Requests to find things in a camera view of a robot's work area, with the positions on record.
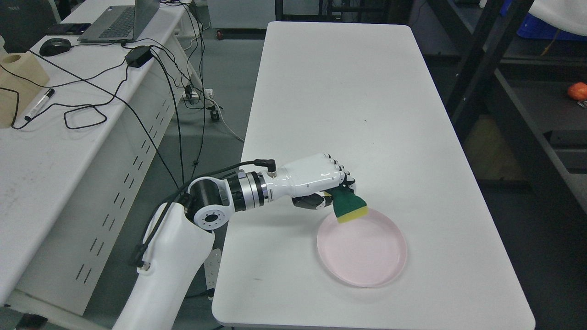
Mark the white perforated desk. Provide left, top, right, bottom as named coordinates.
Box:
left=0, top=0, right=202, bottom=321

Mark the black power adapter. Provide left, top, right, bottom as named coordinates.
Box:
left=124, top=45, right=153, bottom=68

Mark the green yellow sponge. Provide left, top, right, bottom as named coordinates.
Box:
left=326, top=186, right=369, bottom=224

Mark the grey laptop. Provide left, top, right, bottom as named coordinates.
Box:
left=78, top=0, right=160, bottom=43

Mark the black computer mouse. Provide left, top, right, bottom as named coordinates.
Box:
left=39, top=38, right=72, bottom=57

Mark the white power strip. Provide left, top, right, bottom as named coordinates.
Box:
left=182, top=88, right=215, bottom=104

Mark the orange round object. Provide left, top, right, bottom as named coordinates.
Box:
left=567, top=82, right=587, bottom=101

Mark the pink round plate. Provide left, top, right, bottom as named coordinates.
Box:
left=316, top=209, right=407, bottom=288

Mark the blue plastic bin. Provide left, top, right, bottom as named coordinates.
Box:
left=516, top=13, right=587, bottom=42

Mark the beige wooden block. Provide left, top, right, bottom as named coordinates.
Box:
left=0, top=52, right=50, bottom=129

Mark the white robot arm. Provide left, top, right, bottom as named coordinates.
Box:
left=113, top=159, right=277, bottom=330

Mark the black white marker pen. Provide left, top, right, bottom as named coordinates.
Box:
left=24, top=88, right=55, bottom=122

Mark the black cable on desk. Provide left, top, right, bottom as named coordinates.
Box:
left=0, top=46, right=193, bottom=193

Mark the white folding table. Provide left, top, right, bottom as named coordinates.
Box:
left=212, top=22, right=536, bottom=330

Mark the black metal shelf rack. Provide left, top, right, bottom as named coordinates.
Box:
left=428, top=0, right=586, bottom=218

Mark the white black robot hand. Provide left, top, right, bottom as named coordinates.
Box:
left=259, top=153, right=356, bottom=209

